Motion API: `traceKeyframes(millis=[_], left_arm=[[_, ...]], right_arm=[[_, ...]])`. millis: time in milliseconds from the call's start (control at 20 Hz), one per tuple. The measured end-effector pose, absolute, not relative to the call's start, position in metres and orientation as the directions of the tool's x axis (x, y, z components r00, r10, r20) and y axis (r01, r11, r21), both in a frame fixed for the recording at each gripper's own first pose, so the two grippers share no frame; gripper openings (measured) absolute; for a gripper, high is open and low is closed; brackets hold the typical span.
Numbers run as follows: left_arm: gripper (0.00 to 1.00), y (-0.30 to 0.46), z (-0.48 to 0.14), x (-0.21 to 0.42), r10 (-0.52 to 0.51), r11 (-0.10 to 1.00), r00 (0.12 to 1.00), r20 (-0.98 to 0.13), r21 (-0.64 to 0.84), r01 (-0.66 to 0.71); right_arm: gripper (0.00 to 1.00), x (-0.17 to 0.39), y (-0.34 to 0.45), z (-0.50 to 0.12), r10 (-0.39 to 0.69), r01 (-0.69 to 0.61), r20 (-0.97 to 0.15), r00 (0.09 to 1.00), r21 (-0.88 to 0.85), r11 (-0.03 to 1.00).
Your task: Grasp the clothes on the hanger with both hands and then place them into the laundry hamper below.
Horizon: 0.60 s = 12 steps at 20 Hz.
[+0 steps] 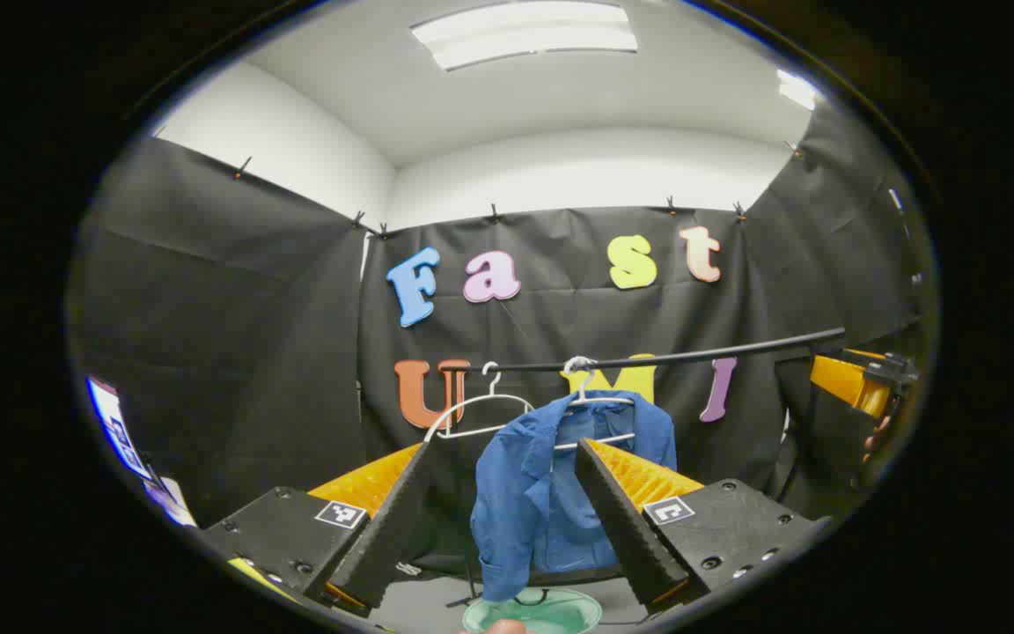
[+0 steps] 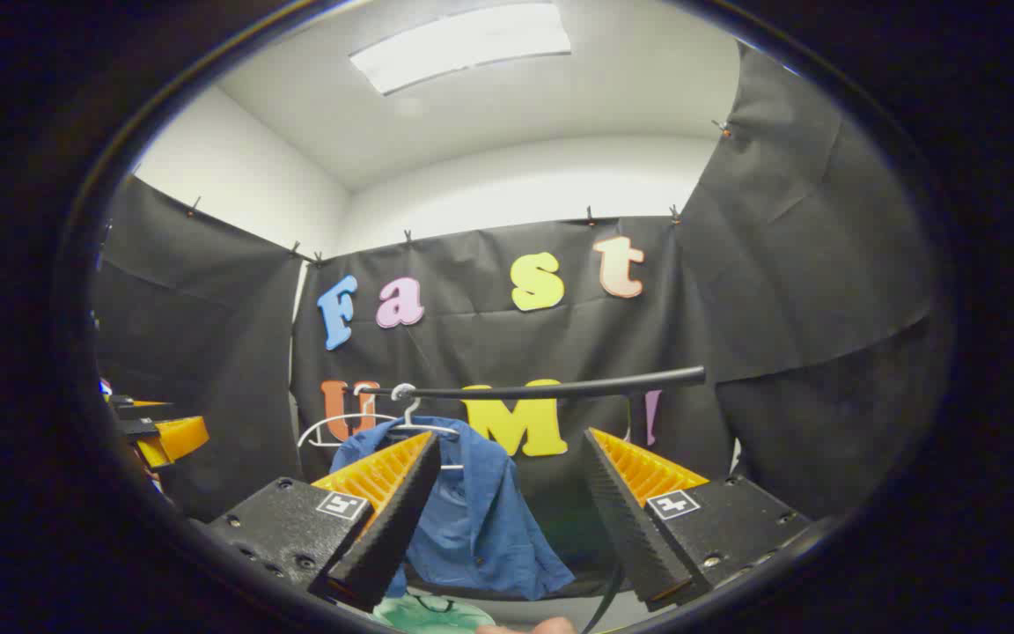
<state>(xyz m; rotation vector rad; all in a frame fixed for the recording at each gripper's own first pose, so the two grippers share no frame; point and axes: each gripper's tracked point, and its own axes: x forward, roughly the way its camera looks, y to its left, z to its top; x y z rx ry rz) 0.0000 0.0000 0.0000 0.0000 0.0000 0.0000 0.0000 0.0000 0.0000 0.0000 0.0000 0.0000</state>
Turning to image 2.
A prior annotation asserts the white plastic hanger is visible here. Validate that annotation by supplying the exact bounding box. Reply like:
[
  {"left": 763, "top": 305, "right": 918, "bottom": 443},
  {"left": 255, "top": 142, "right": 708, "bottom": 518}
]
[
  {"left": 298, "top": 382, "right": 402, "bottom": 450},
  {"left": 384, "top": 382, "right": 466, "bottom": 472}
]

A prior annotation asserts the ceiling light panel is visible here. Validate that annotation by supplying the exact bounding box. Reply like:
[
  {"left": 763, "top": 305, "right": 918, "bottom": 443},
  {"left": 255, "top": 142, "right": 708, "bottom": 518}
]
[{"left": 349, "top": 2, "right": 573, "bottom": 96}]

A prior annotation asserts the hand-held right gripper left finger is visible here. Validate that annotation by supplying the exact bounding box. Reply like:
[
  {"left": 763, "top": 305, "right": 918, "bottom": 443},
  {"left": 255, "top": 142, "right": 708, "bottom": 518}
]
[{"left": 203, "top": 430, "right": 445, "bottom": 615}]

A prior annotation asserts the green mesh laundry hamper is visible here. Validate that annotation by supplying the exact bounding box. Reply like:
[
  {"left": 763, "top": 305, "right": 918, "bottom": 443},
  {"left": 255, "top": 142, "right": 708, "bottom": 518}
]
[{"left": 372, "top": 592, "right": 497, "bottom": 634}]

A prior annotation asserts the black clothes rack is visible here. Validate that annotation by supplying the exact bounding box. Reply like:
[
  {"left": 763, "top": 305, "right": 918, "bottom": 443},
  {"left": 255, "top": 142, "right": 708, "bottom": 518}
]
[{"left": 344, "top": 365, "right": 707, "bottom": 634}]

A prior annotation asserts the black backdrop cloth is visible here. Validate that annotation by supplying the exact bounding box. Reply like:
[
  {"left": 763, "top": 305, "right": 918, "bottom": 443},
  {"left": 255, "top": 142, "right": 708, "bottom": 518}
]
[{"left": 93, "top": 40, "right": 954, "bottom": 601}]

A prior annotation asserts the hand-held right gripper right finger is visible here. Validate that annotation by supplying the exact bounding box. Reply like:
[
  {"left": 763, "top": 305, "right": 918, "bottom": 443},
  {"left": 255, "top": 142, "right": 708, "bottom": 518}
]
[{"left": 582, "top": 427, "right": 816, "bottom": 613}]

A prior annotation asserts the blue corduroy shirt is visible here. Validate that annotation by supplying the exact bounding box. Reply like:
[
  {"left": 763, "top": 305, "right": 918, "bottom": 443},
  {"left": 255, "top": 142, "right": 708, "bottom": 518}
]
[{"left": 329, "top": 416, "right": 577, "bottom": 602}]

